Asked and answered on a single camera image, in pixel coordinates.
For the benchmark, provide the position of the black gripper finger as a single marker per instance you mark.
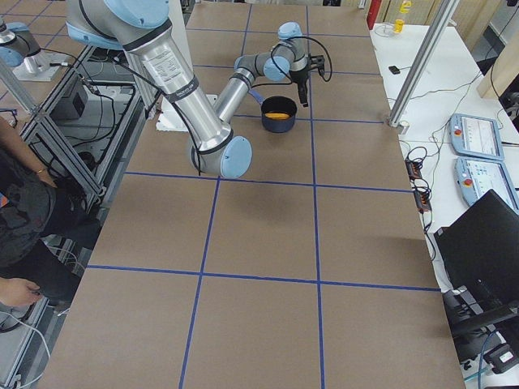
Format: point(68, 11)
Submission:
point(304, 96)
point(300, 94)

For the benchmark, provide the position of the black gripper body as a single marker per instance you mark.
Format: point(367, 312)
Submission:
point(300, 75)

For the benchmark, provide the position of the yellow corn cob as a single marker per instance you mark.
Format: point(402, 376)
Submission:
point(277, 116)

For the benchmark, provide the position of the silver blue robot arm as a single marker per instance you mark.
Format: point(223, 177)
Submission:
point(143, 29)

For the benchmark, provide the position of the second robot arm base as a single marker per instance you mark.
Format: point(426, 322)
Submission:
point(23, 54)

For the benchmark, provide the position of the dark blue saucepan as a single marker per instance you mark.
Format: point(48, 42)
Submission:
point(278, 104)

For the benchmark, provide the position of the small black square device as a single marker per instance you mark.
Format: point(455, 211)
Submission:
point(394, 70)

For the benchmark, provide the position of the black orange power strip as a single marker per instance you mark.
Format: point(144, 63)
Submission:
point(420, 187)

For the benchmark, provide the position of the upper blue teach pendant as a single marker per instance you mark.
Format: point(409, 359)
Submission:
point(476, 137)

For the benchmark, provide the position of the blue teach pendant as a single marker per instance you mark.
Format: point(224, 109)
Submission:
point(476, 176)
point(476, 137)

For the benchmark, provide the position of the lower blue teach pendant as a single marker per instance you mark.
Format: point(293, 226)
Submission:
point(476, 176)

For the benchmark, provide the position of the black laptop on stand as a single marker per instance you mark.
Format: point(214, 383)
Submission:
point(480, 249)

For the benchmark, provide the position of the seated person in black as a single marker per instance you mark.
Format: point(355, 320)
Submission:
point(34, 207)

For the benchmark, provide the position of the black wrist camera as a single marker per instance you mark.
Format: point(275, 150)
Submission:
point(317, 63)

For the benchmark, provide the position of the aluminium frame post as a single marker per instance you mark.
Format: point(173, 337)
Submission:
point(433, 35)

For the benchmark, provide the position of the aluminium frame rack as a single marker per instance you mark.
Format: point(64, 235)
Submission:
point(83, 117)

